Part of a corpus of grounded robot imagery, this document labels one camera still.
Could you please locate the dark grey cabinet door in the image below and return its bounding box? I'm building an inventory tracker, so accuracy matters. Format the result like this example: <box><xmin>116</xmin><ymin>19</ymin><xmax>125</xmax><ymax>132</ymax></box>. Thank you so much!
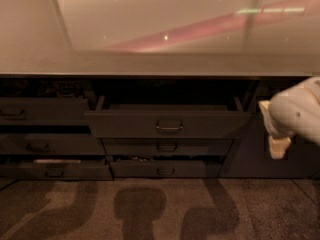
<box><xmin>220</xmin><ymin>83</ymin><xmax>320</xmax><ymax>178</ymax></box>

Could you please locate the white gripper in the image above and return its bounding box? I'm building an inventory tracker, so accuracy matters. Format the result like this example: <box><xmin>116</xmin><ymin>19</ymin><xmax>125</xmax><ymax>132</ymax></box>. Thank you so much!
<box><xmin>258</xmin><ymin>100</ymin><xmax>295</xmax><ymax>160</ymax></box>

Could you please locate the grey drawer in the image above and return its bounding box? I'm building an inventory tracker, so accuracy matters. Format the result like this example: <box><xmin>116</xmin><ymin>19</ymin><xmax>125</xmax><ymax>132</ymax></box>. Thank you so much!
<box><xmin>110</xmin><ymin>160</ymin><xmax>222</xmax><ymax>178</ymax></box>
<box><xmin>0</xmin><ymin>134</ymin><xmax>105</xmax><ymax>155</ymax></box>
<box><xmin>0</xmin><ymin>160</ymin><xmax>113</xmax><ymax>181</ymax></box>
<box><xmin>0</xmin><ymin>97</ymin><xmax>89</xmax><ymax>126</ymax></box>
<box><xmin>103</xmin><ymin>139</ymin><xmax>233</xmax><ymax>156</ymax></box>
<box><xmin>85</xmin><ymin>96</ymin><xmax>253</xmax><ymax>139</ymax></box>

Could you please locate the dark item in left drawer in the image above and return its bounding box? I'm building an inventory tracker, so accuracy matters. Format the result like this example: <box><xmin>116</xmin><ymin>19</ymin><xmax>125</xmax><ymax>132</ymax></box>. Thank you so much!
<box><xmin>54</xmin><ymin>82</ymin><xmax>80</xmax><ymax>98</ymax></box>

